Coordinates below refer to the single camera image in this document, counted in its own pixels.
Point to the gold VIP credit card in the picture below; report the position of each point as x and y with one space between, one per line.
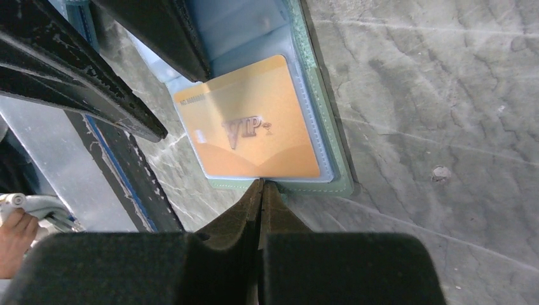
249 123

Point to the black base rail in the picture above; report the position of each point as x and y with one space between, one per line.
129 195

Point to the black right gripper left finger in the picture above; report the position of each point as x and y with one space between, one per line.
214 265

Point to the green card holder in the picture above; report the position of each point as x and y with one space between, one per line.
236 34

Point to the blue card holder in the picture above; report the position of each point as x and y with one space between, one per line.
80 17

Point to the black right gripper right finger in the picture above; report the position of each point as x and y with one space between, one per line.
300 266

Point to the person's hand in background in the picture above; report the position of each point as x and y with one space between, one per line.
18 232

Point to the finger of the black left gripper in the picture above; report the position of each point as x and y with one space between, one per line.
45 60
166 27

